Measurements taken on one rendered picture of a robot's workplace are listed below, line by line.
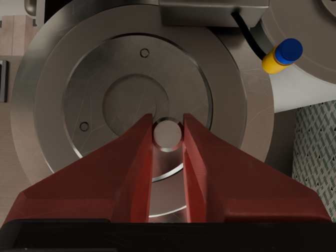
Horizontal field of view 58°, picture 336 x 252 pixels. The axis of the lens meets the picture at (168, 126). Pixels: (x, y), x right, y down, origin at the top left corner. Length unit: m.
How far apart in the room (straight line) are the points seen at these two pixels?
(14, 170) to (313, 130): 0.45
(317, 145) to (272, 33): 0.21
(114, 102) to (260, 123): 0.08
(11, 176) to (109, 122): 0.43
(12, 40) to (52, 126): 3.74
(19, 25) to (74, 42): 3.73
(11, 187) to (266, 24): 0.48
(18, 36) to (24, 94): 3.69
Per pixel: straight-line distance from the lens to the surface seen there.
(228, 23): 0.17
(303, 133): 0.41
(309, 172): 0.39
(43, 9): 0.20
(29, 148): 0.19
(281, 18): 0.19
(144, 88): 0.15
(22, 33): 3.85
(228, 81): 0.17
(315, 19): 0.20
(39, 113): 0.18
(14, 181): 0.57
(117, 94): 0.16
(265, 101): 0.18
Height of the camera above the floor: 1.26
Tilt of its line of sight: 2 degrees down
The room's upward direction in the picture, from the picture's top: 178 degrees counter-clockwise
